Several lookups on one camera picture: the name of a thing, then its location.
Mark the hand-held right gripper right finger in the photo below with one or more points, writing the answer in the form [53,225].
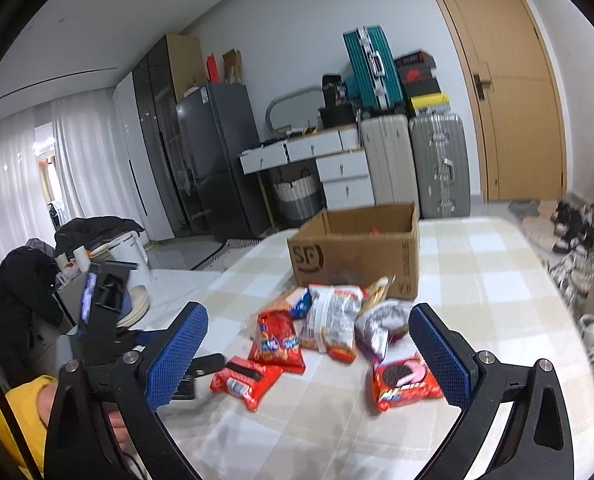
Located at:
[439,355]

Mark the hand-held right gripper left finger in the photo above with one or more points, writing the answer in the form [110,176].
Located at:
[177,355]

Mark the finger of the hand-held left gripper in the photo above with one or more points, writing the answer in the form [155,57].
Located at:
[183,388]
[209,364]

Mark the red black-striped snack packet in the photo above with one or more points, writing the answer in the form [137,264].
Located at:
[244,382]

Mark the red sandwich cookie packet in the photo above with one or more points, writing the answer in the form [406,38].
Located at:
[404,382]

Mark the purple silver snack bag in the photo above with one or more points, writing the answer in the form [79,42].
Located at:
[382,327]

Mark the red crinkled snack packet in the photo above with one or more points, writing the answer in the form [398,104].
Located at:
[277,342]

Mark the beige cookie packet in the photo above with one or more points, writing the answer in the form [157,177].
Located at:
[379,292]

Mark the orange snack packet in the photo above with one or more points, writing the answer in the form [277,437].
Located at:
[279,302]

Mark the blue cookie packet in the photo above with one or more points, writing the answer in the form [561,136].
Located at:
[302,304]

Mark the white orange snack bag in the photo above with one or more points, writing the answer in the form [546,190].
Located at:
[332,320]

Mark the brown cardboard box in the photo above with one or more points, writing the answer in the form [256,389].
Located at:
[352,255]

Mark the yellow-sleeved left forearm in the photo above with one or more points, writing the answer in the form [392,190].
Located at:
[24,420]

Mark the person's left hand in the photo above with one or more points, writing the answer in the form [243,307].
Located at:
[114,427]

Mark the stack of white plates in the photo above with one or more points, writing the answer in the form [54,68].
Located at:
[136,305]

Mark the black puffy jacket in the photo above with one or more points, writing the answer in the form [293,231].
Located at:
[99,232]

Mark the black jacket on chair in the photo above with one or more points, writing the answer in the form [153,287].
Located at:
[22,300]

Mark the checkered tablecloth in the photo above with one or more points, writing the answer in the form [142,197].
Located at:
[487,280]

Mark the dark floor rug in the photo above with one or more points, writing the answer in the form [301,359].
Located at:
[222,255]

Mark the white sheer curtain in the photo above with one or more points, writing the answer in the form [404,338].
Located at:
[77,160]

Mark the grey door mat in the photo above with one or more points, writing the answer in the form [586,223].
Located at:
[527,207]

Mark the dark glass cabinet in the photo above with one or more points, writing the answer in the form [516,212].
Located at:
[159,135]

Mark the pile of shoes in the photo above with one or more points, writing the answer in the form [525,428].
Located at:
[577,230]

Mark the grey white laundry basket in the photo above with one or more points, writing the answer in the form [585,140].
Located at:
[297,197]

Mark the silver suitcase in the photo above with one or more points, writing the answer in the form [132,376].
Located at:
[439,165]

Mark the dark grey fridge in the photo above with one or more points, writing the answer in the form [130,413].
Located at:
[222,160]

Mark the white suitcase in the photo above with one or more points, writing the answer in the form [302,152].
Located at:
[387,160]

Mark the white desk with drawers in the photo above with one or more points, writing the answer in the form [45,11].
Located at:
[342,170]

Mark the yellow shoe box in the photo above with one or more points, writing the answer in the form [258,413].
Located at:
[429,104]

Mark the large flat cardboard box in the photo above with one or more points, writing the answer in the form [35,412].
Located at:
[186,65]

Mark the black storage box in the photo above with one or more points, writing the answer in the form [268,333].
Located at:
[338,116]

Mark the red paper bag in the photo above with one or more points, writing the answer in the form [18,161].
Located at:
[213,70]

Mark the small open cardboard box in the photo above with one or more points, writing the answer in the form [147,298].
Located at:
[233,67]

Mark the oval mirror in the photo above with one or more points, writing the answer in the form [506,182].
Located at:
[292,100]

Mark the wooden door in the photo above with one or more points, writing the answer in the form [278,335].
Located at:
[507,85]

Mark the black printed bag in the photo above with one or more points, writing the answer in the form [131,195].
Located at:
[335,90]

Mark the black red shoe box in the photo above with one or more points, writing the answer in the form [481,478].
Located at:
[417,70]

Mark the teal suitcase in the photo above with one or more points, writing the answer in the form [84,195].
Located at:
[372,67]

